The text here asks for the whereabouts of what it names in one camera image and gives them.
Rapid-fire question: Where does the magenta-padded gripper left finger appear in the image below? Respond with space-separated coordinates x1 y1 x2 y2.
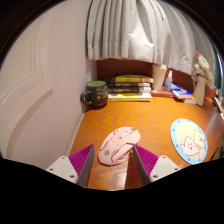
45 143 96 188

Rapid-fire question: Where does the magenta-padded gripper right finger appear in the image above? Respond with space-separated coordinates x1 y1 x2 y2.
132 143 181 187

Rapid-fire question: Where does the pink computer mouse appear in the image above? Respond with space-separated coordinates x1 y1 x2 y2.
97 126 142 166

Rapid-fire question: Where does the round cartoon-print mouse pad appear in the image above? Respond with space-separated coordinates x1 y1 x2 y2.
170 118 209 165

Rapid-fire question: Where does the orange and white book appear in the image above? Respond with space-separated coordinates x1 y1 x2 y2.
183 95 198 105

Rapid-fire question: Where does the reddish-brown flat tray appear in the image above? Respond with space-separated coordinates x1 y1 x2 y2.
150 88 174 98

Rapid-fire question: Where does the yellow and white book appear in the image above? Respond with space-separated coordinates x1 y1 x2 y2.
107 92 153 102

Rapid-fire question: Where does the blue book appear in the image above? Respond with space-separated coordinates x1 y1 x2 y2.
170 83 194 100

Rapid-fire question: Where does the dark mug with green inside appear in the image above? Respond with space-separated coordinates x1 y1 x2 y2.
79 80 110 108

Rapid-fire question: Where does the clear pump bottle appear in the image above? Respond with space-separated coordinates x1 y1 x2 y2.
163 70 174 93

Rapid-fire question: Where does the white ceramic jug vase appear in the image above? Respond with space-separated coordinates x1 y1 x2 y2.
192 73 209 107

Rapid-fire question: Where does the dark book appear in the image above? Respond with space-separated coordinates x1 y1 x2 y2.
107 86 152 94
108 81 152 89

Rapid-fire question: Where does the beige tumbler with lid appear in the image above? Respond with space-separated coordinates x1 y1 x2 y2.
151 63 168 92

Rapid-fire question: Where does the yellow-cover book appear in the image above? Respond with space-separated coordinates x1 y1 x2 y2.
114 74 155 84

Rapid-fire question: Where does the white flower bouquet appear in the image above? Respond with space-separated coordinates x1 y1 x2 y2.
193 50 214 84

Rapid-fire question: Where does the white pleated curtain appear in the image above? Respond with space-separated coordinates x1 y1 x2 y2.
85 0 218 76

